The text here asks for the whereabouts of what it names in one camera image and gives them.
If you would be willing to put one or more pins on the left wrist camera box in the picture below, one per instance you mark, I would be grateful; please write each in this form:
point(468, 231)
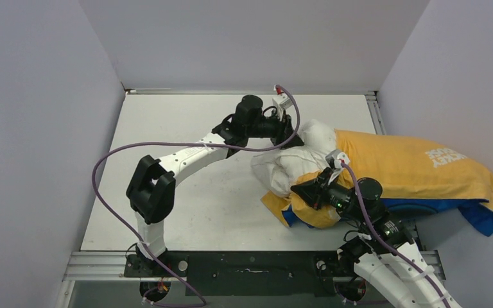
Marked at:
point(281, 101)

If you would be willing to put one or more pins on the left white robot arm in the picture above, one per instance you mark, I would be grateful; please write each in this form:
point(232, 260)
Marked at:
point(151, 191)

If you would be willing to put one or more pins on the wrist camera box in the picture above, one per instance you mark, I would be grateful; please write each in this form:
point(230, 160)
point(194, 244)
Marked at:
point(335, 160)
point(281, 101)

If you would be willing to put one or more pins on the white pillow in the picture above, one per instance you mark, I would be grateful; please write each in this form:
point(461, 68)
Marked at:
point(278, 170)

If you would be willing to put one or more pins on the yellow and blue pillowcase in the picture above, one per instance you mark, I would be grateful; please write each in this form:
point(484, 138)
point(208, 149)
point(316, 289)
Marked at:
point(415, 174)

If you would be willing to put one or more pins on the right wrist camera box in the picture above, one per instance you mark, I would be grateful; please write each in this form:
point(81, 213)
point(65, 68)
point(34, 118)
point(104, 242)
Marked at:
point(335, 160)

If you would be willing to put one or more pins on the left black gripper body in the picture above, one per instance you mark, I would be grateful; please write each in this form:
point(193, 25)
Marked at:
point(280, 127)

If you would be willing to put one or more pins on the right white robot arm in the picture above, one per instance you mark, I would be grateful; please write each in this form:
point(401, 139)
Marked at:
point(384, 252)

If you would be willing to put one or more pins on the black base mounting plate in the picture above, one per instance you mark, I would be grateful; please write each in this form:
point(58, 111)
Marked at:
point(323, 287)

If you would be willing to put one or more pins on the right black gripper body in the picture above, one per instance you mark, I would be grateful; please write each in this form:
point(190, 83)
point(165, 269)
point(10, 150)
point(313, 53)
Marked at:
point(330, 193)

